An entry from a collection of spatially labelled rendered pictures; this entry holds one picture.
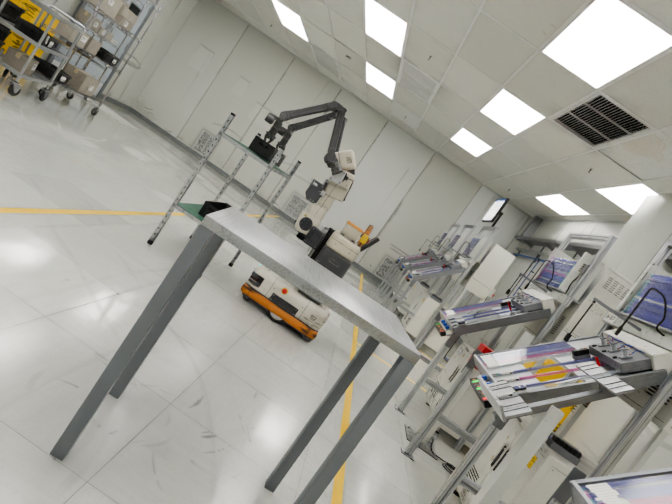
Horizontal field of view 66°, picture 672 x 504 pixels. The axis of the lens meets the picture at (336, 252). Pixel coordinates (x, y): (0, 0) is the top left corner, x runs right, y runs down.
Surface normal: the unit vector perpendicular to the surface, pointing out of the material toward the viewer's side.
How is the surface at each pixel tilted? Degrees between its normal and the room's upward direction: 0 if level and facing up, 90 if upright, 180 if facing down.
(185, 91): 90
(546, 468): 90
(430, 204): 90
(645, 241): 90
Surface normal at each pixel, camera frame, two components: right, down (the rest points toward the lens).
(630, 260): -0.06, 0.07
